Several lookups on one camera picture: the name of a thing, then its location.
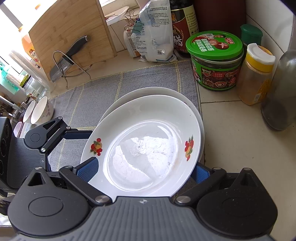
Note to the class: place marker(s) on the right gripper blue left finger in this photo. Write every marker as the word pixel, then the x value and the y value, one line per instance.
pixel 77 179

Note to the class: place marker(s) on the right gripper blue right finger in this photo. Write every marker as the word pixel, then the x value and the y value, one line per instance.
pixel 207 180

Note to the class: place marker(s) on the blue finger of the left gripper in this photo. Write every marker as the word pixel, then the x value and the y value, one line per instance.
pixel 77 135

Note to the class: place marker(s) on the white bowl pink flower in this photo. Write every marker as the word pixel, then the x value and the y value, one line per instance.
pixel 42 112
pixel 28 113

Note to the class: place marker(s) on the white plate with fruit print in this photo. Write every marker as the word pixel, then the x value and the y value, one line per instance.
pixel 148 146

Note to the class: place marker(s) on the grey checked dish mat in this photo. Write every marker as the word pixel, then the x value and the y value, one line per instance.
pixel 83 106

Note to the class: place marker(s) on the clear glass jar yellow label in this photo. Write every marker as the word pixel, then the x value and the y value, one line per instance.
pixel 34 89

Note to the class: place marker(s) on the plain white plate underneath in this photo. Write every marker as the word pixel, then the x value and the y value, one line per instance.
pixel 160 91

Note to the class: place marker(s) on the dark glass oil bottle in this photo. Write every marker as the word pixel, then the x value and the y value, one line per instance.
pixel 278 109

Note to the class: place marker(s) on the orange cooking oil bottle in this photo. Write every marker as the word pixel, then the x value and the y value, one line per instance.
pixel 28 45

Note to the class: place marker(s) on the bamboo cutting board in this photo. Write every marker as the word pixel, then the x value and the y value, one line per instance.
pixel 64 23

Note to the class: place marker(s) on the red white snack bag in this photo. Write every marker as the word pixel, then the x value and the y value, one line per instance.
pixel 130 46

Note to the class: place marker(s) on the yellow spice jar white cap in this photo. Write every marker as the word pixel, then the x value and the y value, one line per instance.
pixel 255 76

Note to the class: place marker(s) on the green lid sauce jar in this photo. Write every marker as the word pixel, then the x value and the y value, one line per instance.
pixel 216 57

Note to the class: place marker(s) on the white plastic food bag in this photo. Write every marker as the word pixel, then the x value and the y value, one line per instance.
pixel 152 33

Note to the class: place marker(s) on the green cap seasoning jar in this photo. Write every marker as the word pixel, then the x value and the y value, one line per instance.
pixel 250 34

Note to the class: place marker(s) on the dark soy sauce bottle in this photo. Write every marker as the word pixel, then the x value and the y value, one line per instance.
pixel 184 24

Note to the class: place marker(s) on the black handled santoku knife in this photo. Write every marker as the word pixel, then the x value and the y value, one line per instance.
pixel 76 47

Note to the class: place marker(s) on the metal wire board stand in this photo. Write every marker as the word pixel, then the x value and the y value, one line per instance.
pixel 63 66

